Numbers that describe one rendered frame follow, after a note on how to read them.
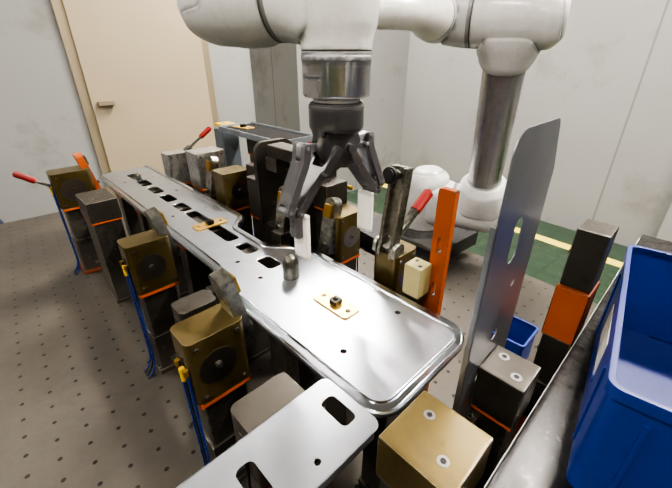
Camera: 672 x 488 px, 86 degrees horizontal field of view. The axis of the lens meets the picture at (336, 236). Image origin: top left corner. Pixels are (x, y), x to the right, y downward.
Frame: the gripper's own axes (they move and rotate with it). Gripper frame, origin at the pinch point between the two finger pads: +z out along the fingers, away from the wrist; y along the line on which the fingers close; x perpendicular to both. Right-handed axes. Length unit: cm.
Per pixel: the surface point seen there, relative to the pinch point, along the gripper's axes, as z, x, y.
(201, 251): 13.6, -35.0, 8.0
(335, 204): 3.3, -16.0, -15.4
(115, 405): 43, -36, 32
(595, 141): 35, -29, -319
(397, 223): 1.6, 1.8, -13.8
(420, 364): 13.4, 18.2, 1.0
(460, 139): 52, -149, -327
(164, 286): 20.3, -37.8, 16.4
